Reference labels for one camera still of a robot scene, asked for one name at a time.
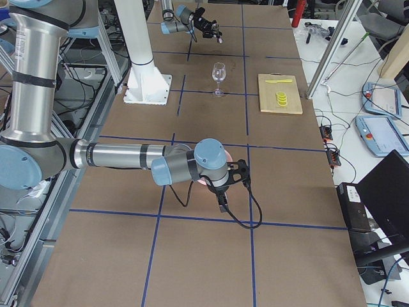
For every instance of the long metal rod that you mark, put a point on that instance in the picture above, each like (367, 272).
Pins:
(325, 81)

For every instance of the yellow plastic knife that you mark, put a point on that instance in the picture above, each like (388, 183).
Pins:
(275, 81)

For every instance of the pink bowl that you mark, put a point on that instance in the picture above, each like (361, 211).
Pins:
(228, 159)

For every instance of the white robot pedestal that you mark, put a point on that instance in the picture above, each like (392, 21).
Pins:
(146, 84)

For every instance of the near teach pendant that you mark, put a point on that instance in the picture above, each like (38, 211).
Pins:
(381, 135)

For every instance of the clear plastic bag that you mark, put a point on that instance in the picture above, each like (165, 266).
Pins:
(309, 29)

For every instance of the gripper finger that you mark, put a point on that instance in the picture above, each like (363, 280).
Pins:
(215, 26)
(211, 34)
(223, 202)

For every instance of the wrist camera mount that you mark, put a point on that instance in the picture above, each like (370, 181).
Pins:
(199, 13)
(238, 171)

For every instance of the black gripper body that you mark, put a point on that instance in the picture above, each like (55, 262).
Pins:
(207, 24)
(220, 190)

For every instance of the red fire extinguisher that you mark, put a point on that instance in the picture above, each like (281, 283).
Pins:
(298, 13)

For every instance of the bamboo cutting board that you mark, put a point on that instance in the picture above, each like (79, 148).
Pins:
(267, 95)

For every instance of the aluminium frame post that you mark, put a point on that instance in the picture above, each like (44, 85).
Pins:
(348, 14)

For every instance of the steel jigger measuring cup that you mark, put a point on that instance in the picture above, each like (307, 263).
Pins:
(220, 40)

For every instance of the far teach pendant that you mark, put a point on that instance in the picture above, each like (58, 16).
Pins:
(382, 99)

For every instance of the clear wine glass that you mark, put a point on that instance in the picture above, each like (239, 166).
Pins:
(218, 74)

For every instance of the black laptop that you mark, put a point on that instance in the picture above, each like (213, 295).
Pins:
(384, 192)

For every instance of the teach pendant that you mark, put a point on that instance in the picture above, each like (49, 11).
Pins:
(381, 135)
(382, 99)

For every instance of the orange connector block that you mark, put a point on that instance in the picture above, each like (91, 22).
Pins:
(326, 133)
(333, 158)

